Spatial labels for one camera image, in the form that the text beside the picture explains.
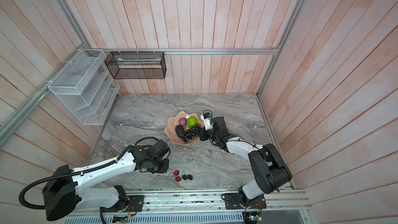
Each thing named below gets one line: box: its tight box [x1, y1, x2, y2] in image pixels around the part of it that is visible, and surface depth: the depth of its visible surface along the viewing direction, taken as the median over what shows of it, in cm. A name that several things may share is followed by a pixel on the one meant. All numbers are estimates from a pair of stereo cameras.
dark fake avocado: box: [175, 124, 185, 139], surface depth 97 cm
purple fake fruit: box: [178, 117, 188, 127], surface depth 100 cm
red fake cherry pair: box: [167, 170, 182, 182], surface depth 83 cm
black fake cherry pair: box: [181, 170, 194, 181], surface depth 82 cm
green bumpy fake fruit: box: [186, 116, 199, 128], surface depth 97 cm
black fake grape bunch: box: [181, 126, 199, 143], surface depth 92 cm
